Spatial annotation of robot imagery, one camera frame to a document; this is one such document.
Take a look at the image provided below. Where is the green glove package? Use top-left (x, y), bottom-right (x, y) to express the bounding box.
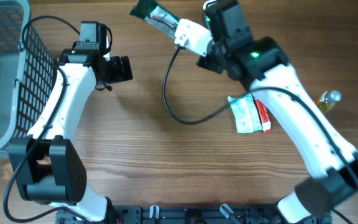
top-left (130, 0), bottom-right (180, 39)

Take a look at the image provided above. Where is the light green wipes pack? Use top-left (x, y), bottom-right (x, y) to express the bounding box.
top-left (227, 94), bottom-right (262, 134)

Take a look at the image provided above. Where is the red stick sachet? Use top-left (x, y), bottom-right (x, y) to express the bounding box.
top-left (254, 98), bottom-right (272, 133)

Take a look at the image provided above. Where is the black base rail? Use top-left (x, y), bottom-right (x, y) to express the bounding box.
top-left (55, 203), bottom-right (333, 224)

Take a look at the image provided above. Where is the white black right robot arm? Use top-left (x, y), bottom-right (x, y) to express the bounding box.
top-left (203, 1), bottom-right (358, 223)

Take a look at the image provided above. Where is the yellow liquid bottle silver cap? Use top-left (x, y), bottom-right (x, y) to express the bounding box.
top-left (315, 90), bottom-right (342, 114)

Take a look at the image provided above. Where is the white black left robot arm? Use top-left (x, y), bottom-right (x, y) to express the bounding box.
top-left (2, 21), bottom-right (132, 223)

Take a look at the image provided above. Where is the grey plastic mesh basket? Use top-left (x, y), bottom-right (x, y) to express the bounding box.
top-left (0, 0), bottom-right (56, 158)

